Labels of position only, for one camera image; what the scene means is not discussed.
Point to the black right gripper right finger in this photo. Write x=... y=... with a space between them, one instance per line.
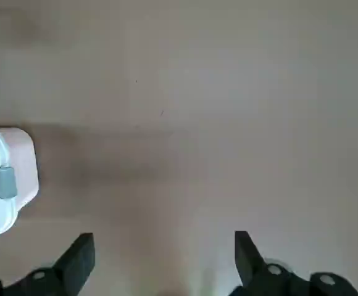
x=250 y=265

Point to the pink plastic bin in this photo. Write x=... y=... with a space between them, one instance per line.
x=24 y=160

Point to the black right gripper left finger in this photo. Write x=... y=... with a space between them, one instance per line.
x=71 y=265

